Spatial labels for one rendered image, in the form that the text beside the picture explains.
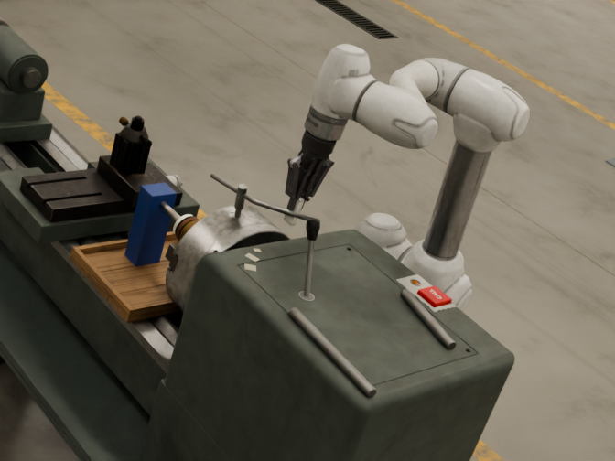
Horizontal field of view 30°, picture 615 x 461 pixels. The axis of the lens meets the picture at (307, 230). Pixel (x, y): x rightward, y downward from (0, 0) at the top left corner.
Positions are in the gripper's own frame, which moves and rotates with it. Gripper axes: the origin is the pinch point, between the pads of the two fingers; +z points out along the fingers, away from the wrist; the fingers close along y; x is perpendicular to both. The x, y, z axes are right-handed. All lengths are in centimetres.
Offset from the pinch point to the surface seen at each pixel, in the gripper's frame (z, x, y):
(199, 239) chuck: 15.7, -13.8, 12.6
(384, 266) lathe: 6.7, 17.2, -18.2
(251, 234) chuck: 10.3, -6.1, 4.4
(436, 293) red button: 5.2, 31.2, -21.6
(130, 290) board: 46, -35, 10
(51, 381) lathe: 81, -44, 20
